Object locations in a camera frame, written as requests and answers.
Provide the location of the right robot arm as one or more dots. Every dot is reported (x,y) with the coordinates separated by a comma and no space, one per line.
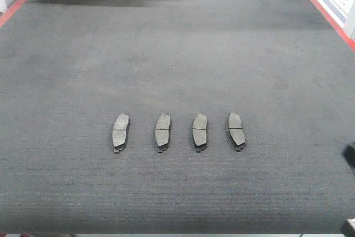
(348,226)

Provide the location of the red conveyor edge rail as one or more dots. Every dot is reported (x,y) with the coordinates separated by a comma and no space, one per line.
(9,9)

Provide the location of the dark grey conveyor belt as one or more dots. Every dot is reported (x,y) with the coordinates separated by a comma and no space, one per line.
(70,67)

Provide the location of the grey brake pad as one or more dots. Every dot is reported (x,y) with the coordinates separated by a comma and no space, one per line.
(199,132)
(120,132)
(162,132)
(236,131)

